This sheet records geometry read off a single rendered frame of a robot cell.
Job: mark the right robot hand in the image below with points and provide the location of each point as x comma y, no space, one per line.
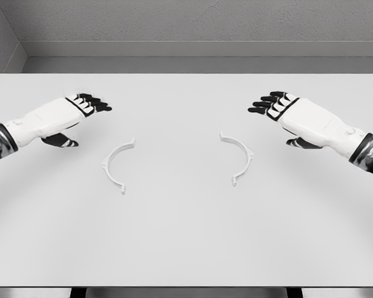
301,116

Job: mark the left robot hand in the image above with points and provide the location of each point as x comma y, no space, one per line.
60,113

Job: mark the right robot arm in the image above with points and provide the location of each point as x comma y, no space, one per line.
360,142

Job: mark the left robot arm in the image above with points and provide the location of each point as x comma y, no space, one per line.
12,133

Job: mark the white table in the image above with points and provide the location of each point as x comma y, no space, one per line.
186,186

